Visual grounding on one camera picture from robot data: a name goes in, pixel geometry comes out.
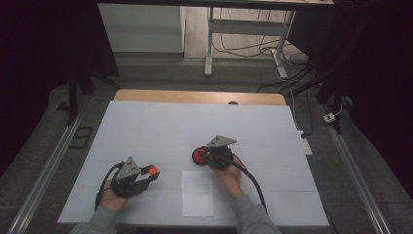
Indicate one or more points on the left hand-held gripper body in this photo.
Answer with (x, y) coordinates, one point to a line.
(126, 185)

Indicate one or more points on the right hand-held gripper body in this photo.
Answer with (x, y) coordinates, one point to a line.
(220, 157)

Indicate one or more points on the round red ink pad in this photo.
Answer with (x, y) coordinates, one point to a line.
(196, 156)

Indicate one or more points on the white paper sheet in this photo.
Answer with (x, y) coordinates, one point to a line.
(197, 195)

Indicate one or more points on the person's left hand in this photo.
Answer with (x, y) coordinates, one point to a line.
(112, 200)

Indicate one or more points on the person's right hand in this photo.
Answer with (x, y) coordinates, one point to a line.
(232, 182)

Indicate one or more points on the white power strip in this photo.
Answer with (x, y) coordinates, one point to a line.
(306, 144)

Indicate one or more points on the black metal stand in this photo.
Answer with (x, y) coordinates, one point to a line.
(73, 97)
(332, 91)

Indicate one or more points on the small white adapter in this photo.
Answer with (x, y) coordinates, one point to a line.
(329, 118)

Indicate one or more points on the white cabinet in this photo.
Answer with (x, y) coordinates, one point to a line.
(139, 29)

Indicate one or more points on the dark curtain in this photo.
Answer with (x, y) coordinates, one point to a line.
(380, 81)
(32, 65)

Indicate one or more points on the metal floor rail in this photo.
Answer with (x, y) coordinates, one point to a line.
(357, 175)
(48, 169)

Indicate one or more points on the white desk frame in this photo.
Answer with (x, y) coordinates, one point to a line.
(246, 27)

